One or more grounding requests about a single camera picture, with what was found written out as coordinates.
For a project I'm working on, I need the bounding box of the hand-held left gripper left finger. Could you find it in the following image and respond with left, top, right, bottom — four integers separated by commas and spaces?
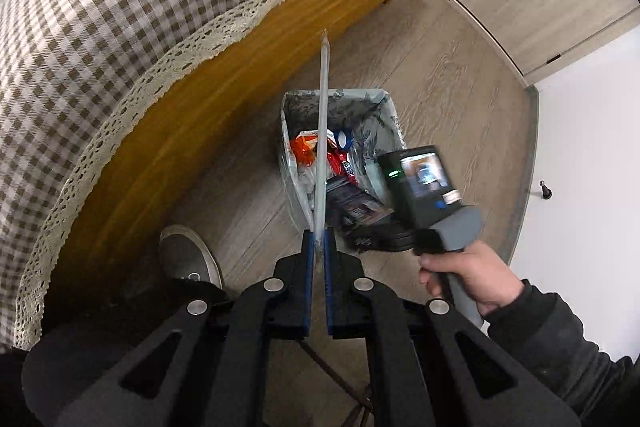
55, 229, 317, 427

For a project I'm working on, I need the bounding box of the orange wrapper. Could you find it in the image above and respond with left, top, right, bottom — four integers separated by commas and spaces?
291, 132, 321, 165

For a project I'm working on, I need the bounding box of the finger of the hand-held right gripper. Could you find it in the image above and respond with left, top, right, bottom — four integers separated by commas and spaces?
345, 226, 417, 254

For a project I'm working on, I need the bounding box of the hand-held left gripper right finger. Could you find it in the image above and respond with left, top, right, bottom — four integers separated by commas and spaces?
324, 227, 583, 427

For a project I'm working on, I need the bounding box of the red snack packet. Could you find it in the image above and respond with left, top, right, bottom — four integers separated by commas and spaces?
327, 149, 357, 185

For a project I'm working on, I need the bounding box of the brown checked blanket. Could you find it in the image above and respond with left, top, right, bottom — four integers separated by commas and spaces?
0, 0, 441, 350

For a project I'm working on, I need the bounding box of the wooden bed frame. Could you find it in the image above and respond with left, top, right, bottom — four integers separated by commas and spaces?
42, 0, 448, 333

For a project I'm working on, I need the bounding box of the clear plastic packaging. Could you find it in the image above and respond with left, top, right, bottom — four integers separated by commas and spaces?
312, 29, 332, 233

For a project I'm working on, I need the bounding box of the person's right hand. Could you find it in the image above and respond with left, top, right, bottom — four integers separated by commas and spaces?
417, 239, 526, 317

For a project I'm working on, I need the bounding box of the dark blue carton box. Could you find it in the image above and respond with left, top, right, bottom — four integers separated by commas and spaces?
325, 177, 396, 230

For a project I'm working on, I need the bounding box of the grey shoe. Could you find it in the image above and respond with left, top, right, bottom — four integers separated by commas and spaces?
159, 225, 224, 295

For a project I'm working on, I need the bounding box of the person's right forearm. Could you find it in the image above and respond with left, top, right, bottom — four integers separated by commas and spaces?
487, 279, 640, 427

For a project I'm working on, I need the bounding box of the trash bin with patterned bag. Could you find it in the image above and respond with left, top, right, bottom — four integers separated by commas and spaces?
279, 88, 407, 238

